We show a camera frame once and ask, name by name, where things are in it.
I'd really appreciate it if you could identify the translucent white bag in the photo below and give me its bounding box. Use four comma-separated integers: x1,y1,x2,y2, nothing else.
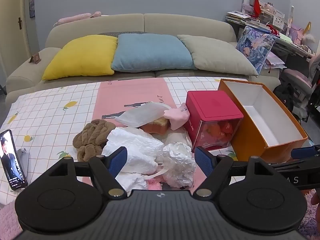
114,101,172,128

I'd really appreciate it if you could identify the black backpack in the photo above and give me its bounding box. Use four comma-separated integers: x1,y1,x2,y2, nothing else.
272,82,295,112

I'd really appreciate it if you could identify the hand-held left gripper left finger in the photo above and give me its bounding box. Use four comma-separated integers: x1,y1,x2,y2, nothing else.
46,147,128,198

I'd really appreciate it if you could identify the blue pillow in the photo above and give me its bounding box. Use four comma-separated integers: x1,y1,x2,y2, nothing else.
111,33,198,72

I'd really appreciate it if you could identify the pink office chair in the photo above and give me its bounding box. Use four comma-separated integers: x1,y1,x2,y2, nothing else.
282,55,320,98

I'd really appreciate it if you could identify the brown bear-shaped sponge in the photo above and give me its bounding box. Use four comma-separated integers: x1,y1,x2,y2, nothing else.
140,117,171,135

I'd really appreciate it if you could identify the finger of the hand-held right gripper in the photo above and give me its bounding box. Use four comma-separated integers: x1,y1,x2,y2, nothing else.
291,145,320,160

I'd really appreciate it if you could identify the brown phone stand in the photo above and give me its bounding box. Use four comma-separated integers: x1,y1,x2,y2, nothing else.
28,52,41,64

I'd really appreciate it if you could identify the red lidded box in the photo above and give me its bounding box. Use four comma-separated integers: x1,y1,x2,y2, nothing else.
185,90,244,152

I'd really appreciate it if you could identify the orange cardboard box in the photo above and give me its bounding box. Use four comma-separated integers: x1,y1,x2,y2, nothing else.
217,79,308,157

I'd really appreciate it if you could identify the clear plastic folder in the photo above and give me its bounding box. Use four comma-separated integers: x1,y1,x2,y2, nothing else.
264,54,287,71

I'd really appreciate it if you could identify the yellow pillow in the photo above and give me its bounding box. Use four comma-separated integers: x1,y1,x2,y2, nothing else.
42,34,118,80

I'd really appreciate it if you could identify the cluttered desk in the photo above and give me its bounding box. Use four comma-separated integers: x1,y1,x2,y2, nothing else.
226,17,317,80
226,0,317,53

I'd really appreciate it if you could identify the crumpled clear plastic bag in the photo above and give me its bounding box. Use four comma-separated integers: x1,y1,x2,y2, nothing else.
156,142,197,188

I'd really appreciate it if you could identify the grey phone holder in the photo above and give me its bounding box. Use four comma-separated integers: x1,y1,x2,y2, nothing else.
16,148,30,180

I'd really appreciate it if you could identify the black smartphone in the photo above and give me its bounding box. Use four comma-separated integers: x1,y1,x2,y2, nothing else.
0,129,28,190

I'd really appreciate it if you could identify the grey-beige pillow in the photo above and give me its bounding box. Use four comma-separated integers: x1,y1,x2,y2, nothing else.
177,34,259,77

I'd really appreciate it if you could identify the anime print pillow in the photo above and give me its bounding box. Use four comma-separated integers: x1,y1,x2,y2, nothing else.
236,26,277,73

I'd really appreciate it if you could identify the pink fluffy cloth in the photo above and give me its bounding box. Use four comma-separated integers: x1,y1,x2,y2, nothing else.
146,177,163,190

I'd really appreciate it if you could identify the white lemon-print storage box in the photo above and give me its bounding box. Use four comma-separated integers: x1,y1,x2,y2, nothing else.
0,76,313,205

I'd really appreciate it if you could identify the white plastic bag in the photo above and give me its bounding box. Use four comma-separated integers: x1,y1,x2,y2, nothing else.
101,127,165,197

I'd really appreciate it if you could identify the cream door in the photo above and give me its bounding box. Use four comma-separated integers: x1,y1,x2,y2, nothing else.
0,0,38,98

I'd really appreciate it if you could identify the beige fabric sofa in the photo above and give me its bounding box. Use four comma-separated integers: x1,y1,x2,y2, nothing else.
5,13,280,103

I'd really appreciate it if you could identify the pink sock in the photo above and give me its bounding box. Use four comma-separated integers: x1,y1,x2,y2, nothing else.
164,102,190,130

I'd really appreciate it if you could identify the pink plush toy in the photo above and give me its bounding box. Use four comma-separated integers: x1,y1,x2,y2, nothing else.
53,11,102,27

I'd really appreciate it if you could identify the brown plush braided toy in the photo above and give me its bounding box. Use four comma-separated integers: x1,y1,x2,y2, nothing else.
72,119,117,162

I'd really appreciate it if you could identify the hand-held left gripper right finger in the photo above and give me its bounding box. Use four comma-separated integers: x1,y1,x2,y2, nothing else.
193,146,275,198

